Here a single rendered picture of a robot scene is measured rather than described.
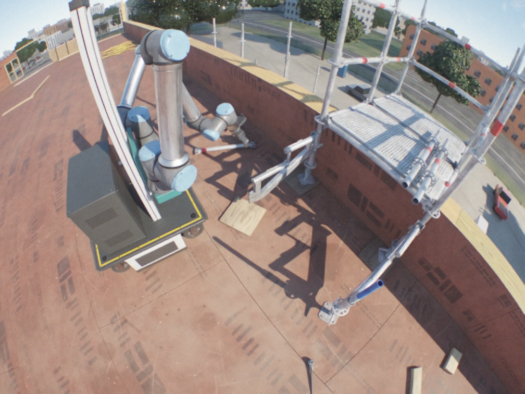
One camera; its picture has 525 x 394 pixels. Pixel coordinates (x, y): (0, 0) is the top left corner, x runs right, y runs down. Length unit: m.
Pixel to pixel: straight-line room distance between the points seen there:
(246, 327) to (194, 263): 0.63
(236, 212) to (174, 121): 1.24
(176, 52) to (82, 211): 0.96
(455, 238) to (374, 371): 1.13
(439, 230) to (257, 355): 1.57
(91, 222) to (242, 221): 1.20
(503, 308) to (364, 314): 1.22
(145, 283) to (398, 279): 2.11
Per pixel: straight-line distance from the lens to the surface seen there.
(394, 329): 2.03
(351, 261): 1.99
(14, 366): 2.92
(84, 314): 2.17
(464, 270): 2.02
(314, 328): 1.75
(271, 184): 1.90
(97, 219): 1.45
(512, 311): 2.23
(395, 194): 1.87
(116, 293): 2.02
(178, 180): 1.06
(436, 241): 1.93
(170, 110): 0.94
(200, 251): 1.89
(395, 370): 2.04
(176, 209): 1.74
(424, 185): 1.56
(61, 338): 2.33
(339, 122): 1.88
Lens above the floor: 1.68
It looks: 52 degrees down
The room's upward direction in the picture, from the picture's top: 5 degrees clockwise
